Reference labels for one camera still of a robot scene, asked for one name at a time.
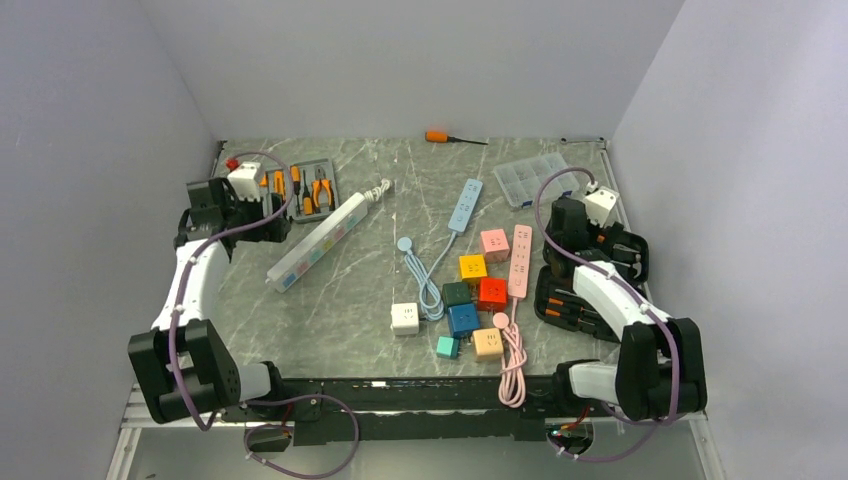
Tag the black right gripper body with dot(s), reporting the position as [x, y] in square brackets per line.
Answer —
[594, 231]

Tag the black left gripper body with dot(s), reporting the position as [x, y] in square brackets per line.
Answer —
[269, 231]

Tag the clear plastic organizer box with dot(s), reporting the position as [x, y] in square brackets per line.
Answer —
[520, 180]

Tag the grey tool tray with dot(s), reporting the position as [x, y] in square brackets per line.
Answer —
[314, 191]

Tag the white power strip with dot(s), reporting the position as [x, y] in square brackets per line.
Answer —
[303, 256]

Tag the pink cube socket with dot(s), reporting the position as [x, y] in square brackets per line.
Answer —
[494, 245]

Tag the black plastic tool case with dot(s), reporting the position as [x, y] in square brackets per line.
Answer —
[593, 297]

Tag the red cube socket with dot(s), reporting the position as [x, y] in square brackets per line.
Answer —
[492, 294]

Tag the light blue power strip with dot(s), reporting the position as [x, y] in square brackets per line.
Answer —
[466, 203]

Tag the yellow cube socket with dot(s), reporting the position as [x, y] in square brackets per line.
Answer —
[472, 268]

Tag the dark green cube socket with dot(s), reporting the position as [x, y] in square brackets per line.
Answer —
[456, 293]

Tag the blue cube socket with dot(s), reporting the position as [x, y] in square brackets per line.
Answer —
[463, 320]

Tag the beige cube socket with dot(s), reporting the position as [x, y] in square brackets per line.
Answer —
[487, 344]

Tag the light blue round plug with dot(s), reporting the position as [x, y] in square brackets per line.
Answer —
[405, 245]

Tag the teal plug adapter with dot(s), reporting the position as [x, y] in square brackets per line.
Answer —
[447, 347]

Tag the white cube socket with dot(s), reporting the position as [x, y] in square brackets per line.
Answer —
[405, 320]

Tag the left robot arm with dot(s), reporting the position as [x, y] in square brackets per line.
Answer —
[182, 365]

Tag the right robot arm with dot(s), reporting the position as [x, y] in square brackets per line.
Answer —
[660, 369]

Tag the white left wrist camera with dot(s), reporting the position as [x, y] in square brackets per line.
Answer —
[245, 178]

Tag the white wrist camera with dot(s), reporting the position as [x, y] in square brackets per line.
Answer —
[245, 178]
[600, 206]

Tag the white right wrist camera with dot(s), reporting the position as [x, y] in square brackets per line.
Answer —
[600, 206]

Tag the orange handled screwdriver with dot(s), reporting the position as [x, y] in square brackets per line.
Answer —
[439, 137]

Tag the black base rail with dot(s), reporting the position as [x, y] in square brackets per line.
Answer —
[424, 408]

